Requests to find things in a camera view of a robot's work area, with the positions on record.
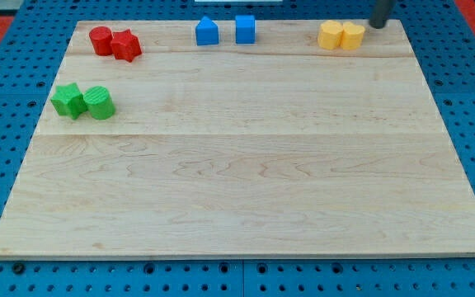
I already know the yellow hexagon block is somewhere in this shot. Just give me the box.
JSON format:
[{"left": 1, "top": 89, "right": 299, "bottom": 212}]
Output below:
[{"left": 317, "top": 20, "right": 343, "bottom": 50}]

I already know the light wooden board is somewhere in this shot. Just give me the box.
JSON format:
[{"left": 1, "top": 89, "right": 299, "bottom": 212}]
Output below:
[{"left": 0, "top": 20, "right": 475, "bottom": 261}]

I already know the blue triangular prism block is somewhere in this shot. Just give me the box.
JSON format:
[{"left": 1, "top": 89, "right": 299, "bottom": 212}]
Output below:
[{"left": 195, "top": 16, "right": 219, "bottom": 46}]

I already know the blue cube block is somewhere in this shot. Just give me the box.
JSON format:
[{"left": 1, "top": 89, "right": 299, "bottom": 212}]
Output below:
[{"left": 235, "top": 15, "right": 256, "bottom": 44}]

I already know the green cylinder block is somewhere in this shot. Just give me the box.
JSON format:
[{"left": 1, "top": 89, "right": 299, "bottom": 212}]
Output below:
[{"left": 83, "top": 86, "right": 115, "bottom": 120}]

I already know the red star block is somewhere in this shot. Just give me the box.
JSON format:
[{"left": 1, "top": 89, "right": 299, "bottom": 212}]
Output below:
[{"left": 111, "top": 29, "right": 142, "bottom": 63}]

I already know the green star block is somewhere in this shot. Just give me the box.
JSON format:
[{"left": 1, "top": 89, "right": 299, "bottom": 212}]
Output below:
[{"left": 50, "top": 82, "right": 87, "bottom": 120}]

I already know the red cylinder block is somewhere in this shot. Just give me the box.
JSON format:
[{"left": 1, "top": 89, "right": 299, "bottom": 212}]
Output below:
[{"left": 88, "top": 26, "right": 113, "bottom": 56}]

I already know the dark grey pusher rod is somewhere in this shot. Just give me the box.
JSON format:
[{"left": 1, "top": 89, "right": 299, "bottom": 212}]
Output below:
[{"left": 369, "top": 0, "right": 396, "bottom": 29}]

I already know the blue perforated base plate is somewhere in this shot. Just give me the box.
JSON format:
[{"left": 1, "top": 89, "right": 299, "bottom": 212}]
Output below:
[{"left": 0, "top": 1, "right": 475, "bottom": 296}]

